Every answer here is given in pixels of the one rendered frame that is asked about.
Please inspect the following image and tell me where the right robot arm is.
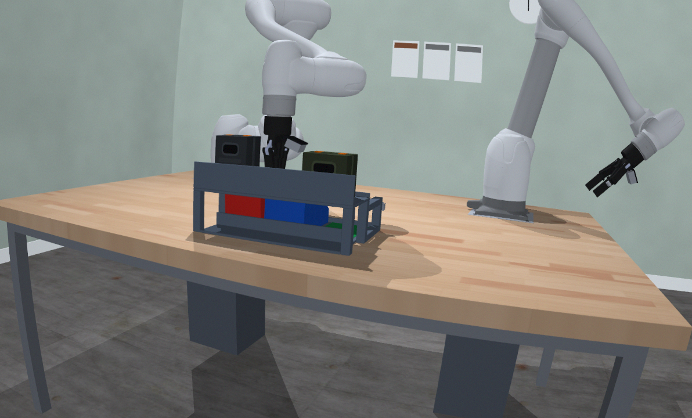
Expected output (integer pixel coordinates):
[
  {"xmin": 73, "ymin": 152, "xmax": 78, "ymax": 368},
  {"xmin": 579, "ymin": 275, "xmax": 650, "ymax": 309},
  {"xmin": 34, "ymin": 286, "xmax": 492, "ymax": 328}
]
[{"xmin": 211, "ymin": 0, "xmax": 366, "ymax": 163}]

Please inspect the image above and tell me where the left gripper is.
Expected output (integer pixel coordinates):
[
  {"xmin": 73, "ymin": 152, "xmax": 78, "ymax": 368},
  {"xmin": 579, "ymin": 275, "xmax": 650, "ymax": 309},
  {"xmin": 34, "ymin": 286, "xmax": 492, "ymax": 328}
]
[{"xmin": 585, "ymin": 143, "xmax": 644, "ymax": 197}]

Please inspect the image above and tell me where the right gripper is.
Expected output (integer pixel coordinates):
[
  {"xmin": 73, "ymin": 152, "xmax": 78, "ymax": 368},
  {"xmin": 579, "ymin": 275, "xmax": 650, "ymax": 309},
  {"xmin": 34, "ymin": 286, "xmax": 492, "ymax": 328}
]
[{"xmin": 262, "ymin": 116, "xmax": 292, "ymax": 169}]

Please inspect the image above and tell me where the blue bin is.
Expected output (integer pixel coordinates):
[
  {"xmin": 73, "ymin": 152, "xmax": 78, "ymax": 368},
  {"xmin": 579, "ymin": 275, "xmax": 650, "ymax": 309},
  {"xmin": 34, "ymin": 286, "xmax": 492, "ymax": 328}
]
[{"xmin": 264, "ymin": 199, "xmax": 329, "ymax": 226}]

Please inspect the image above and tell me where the red bin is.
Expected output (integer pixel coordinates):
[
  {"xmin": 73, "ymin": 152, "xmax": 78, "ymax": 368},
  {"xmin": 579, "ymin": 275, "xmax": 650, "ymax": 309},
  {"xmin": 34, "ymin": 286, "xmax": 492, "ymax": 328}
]
[{"xmin": 225, "ymin": 194, "xmax": 265, "ymax": 218}]

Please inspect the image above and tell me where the dark grey shelf rack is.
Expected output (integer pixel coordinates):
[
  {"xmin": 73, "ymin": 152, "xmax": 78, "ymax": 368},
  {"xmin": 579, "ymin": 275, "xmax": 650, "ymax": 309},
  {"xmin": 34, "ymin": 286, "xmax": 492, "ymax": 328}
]
[{"xmin": 193, "ymin": 161, "xmax": 386, "ymax": 256}]

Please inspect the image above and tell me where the dark green case with orange latches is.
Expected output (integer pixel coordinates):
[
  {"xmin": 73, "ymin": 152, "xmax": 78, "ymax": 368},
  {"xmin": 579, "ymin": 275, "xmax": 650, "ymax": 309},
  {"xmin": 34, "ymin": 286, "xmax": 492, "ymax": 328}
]
[{"xmin": 302, "ymin": 151, "xmax": 358, "ymax": 176}]

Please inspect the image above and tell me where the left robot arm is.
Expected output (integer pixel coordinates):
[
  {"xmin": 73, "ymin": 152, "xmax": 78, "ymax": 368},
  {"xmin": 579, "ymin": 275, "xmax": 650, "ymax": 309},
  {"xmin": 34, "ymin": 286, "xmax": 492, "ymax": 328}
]
[{"xmin": 467, "ymin": 0, "xmax": 685, "ymax": 221}]

